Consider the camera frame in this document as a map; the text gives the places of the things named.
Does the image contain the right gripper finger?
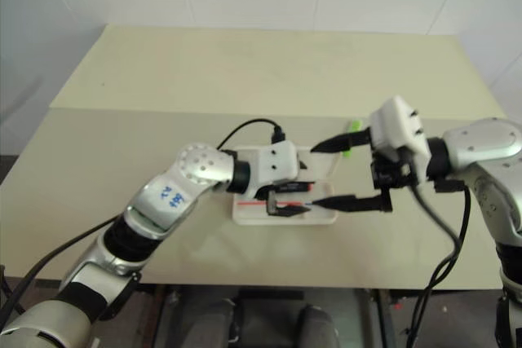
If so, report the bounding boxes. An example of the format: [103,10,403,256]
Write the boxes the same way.
[312,127,373,154]
[312,187,394,215]

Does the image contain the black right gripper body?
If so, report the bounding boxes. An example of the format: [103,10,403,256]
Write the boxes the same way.
[370,148,414,193]

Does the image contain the thin red marker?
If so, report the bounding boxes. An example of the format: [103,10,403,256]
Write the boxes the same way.
[237,200,314,207]

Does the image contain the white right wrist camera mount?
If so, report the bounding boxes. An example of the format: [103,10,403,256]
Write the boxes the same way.
[368,95,434,184]

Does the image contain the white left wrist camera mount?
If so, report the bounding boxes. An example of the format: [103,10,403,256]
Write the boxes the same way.
[255,140,303,198]

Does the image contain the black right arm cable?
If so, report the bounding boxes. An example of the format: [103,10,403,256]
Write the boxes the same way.
[403,176,474,348]

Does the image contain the dark rounded shape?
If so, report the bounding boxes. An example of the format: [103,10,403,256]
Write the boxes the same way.
[296,304,340,348]
[175,297,238,348]

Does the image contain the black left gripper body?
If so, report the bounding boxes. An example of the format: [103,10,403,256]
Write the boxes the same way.
[255,183,287,205]

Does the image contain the green marker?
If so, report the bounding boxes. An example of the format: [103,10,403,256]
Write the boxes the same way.
[343,118,364,160]

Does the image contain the white plastic pencil case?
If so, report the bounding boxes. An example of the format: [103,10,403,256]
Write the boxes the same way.
[231,144,344,226]

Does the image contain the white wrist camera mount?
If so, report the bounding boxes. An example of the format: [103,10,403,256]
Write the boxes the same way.
[255,140,303,198]
[368,95,434,184]

